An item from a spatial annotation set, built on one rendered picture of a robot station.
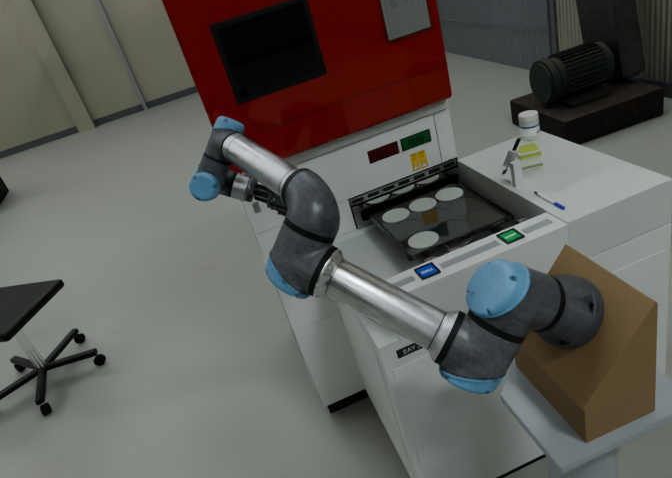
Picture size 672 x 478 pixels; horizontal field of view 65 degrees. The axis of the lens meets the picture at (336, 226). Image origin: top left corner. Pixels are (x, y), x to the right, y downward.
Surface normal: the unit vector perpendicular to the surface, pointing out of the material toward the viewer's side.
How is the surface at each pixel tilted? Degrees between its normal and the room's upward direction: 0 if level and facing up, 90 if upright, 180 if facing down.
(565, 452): 0
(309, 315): 90
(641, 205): 90
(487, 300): 41
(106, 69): 90
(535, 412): 0
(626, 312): 49
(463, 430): 90
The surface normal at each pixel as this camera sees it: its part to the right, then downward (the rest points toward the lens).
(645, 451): -0.26, -0.85
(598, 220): 0.29, 0.39
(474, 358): -0.29, 0.04
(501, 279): -0.81, -0.40
